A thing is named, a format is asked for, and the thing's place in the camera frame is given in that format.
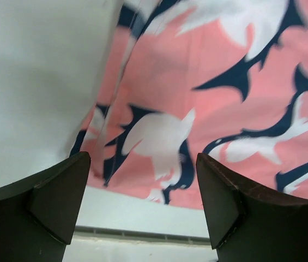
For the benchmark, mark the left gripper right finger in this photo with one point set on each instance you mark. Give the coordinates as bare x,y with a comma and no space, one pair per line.
248,221

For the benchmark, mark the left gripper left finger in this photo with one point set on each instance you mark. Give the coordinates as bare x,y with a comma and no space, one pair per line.
38,214

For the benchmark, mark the pink shark print shorts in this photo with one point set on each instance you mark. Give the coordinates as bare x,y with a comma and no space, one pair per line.
224,78

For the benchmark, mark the aluminium frame rail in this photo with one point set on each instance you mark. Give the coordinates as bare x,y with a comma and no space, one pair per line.
139,236

